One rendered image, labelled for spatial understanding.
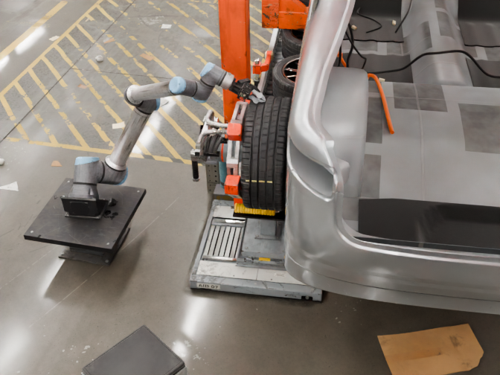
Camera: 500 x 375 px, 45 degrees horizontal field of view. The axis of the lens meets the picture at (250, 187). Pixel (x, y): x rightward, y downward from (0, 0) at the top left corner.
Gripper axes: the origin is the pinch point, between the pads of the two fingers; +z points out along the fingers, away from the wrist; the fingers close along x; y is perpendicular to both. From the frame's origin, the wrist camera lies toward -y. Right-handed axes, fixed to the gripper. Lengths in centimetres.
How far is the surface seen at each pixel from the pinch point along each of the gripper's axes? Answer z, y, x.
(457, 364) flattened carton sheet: 163, 64, -53
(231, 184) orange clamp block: 5, 36, -36
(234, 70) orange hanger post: -19.7, -43.8, -13.7
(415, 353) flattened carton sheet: 143, 59, -64
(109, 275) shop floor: -28, 24, -153
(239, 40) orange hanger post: -25.8, -41.9, 5.8
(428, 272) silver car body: 81, 110, 22
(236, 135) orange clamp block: -5.6, 26.1, -13.2
